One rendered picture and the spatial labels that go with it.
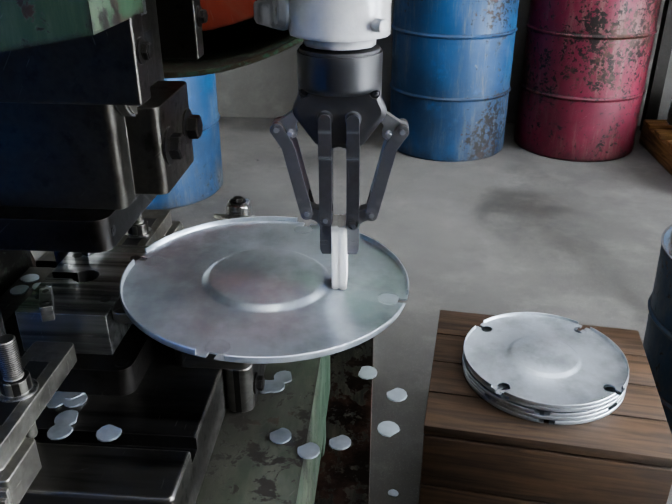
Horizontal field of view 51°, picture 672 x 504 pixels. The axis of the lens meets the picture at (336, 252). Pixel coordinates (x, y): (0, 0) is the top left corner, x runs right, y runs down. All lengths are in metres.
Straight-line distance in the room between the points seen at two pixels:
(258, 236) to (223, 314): 0.17
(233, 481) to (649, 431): 0.79
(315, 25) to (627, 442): 0.89
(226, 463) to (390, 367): 1.25
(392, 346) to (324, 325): 1.37
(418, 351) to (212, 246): 1.27
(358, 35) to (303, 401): 0.39
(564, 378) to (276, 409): 0.66
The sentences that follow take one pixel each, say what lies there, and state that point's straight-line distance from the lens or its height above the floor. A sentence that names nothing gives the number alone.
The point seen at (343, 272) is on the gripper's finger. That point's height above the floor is 0.80.
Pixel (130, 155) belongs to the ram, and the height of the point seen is 0.93.
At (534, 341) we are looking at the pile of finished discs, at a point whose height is 0.39.
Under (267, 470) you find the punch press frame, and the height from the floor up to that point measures 0.64.
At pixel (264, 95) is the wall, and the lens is 4.12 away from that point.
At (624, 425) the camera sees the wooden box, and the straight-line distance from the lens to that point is 1.30.
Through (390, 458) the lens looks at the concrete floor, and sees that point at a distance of 1.67.
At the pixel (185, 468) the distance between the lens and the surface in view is 0.64.
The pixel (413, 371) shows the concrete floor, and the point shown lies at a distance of 1.93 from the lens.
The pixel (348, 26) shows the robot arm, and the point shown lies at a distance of 0.59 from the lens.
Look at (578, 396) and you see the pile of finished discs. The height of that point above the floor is 0.39.
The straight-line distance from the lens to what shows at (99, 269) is 0.79.
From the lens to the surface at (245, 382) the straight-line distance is 0.74.
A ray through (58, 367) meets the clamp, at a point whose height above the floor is 0.75.
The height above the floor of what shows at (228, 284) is 0.79.
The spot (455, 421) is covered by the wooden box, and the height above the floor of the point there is 0.35.
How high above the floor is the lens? 1.14
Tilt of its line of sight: 27 degrees down
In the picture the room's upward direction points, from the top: straight up
